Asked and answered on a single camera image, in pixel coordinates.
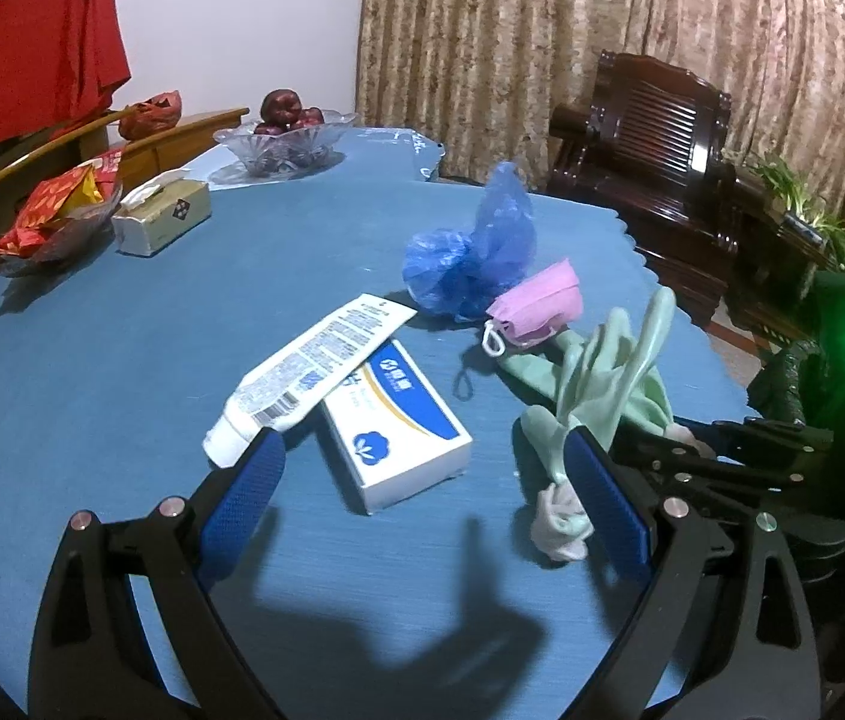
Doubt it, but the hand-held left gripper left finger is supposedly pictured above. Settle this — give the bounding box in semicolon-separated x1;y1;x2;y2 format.
28;427;288;720

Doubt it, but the pink face mask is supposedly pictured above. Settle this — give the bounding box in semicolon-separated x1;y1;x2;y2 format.
482;259;585;358

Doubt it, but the red cloth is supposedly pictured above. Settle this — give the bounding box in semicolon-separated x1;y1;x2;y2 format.
0;0;133;164

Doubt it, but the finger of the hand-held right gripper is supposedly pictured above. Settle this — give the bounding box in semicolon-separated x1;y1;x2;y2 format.
613;439;805;512
673;418;837;467

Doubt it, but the potted green plant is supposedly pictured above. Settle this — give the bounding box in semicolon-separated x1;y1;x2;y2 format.
748;154;845;271

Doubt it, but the glass fruit bowl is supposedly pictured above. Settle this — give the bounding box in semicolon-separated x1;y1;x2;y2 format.
212;109;358;179

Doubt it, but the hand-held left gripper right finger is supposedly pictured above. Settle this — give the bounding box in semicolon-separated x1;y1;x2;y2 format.
563;426;820;720

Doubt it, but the white and blue box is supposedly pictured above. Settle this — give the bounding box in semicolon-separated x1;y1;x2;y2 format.
319;339;473;516

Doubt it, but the glass snack dish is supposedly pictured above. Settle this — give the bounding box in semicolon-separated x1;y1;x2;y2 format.
0;180;124;280

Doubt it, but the pile of red snack packets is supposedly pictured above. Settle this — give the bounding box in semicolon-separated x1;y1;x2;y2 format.
0;150;124;276

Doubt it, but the white toothpaste tube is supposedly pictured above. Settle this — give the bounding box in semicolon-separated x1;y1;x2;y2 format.
202;292;419;468

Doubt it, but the blue plastic bag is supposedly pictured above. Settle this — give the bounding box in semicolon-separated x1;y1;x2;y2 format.
402;160;539;323

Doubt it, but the patterned beige curtain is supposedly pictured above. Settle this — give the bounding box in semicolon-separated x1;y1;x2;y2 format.
354;0;845;256

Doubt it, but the tissue box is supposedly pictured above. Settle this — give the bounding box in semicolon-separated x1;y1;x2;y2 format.
111;169;213;258

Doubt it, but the crumpled red bag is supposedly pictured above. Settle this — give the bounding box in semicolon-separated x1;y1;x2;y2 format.
118;90;184;141

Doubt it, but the dark wooden slatted armchair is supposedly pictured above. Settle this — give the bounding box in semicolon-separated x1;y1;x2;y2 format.
546;49;738;316

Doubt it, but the dark wooden side table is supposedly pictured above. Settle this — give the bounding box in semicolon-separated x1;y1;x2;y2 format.
722;165;843;350

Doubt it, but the green rubber glove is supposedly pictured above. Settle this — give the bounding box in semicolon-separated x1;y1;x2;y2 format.
516;307;622;565
501;289;676;437

